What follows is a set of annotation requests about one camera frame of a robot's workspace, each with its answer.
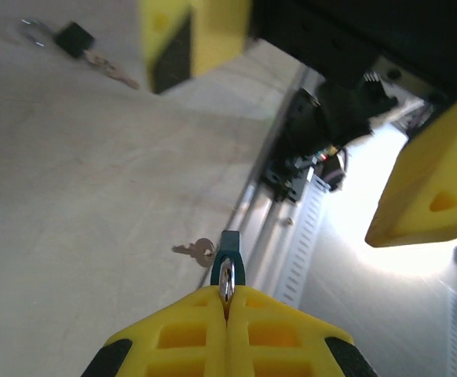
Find blue padlock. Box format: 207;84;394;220
209;230;248;315

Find aluminium mounting rail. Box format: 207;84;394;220
196;64;324;299

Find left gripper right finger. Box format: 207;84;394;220
226;285;378;377

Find blue padlock keys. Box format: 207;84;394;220
171;237;217;269

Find black padlock keys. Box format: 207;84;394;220
82;50;141;90

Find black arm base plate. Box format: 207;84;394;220
258;88;349;203

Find slotted grey cable duct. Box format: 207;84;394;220
273;174;327;311

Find black padlock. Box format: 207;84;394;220
18;17;96;60

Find grey shelf panel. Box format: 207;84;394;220
291;231;457;377

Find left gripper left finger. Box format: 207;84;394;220
79;284;229;377

